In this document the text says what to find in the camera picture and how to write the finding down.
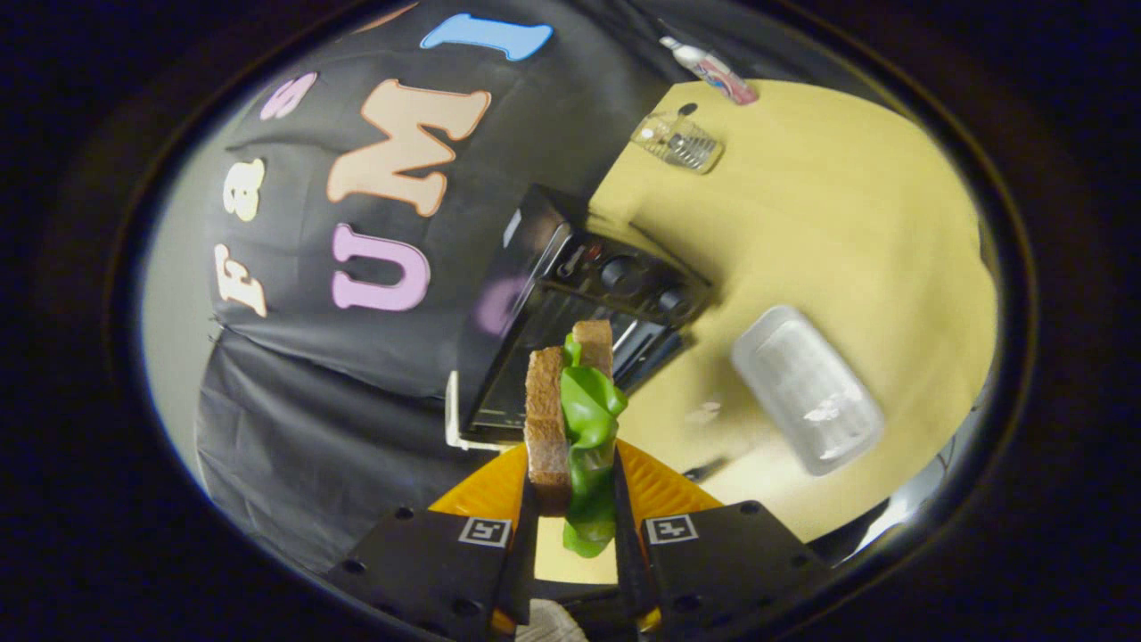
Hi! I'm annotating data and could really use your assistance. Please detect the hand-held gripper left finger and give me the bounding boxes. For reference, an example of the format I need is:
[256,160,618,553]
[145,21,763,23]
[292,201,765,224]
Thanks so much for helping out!
[325,443,540,638]

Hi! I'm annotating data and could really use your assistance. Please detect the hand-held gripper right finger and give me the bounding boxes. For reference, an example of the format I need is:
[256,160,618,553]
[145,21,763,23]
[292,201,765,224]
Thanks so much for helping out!
[611,440,834,638]

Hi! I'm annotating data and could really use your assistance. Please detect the lettuce sandwich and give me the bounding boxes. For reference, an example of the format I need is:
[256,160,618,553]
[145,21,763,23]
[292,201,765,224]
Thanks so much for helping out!
[524,319,629,559]

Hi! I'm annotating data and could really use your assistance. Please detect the black toaster oven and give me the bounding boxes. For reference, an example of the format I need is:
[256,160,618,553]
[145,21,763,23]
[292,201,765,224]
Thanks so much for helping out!
[455,185,714,444]

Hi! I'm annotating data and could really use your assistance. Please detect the white bread toaster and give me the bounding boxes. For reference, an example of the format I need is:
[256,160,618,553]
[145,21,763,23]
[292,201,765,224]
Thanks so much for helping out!
[444,370,500,451]

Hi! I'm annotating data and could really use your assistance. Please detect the white plastic tray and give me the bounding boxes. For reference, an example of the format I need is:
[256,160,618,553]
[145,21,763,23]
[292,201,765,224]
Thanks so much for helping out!
[731,305,886,477]

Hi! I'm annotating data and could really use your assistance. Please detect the black backdrop cloth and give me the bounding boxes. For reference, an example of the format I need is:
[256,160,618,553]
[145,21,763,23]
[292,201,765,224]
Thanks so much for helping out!
[192,0,687,572]

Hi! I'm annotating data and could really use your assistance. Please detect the clear plastic container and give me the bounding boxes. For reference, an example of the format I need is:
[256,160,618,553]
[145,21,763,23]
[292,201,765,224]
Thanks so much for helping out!
[630,111,725,175]

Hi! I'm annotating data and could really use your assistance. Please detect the silver and pink spray bottle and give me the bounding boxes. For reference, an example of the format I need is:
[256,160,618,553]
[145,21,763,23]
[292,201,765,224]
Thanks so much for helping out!
[660,36,760,106]

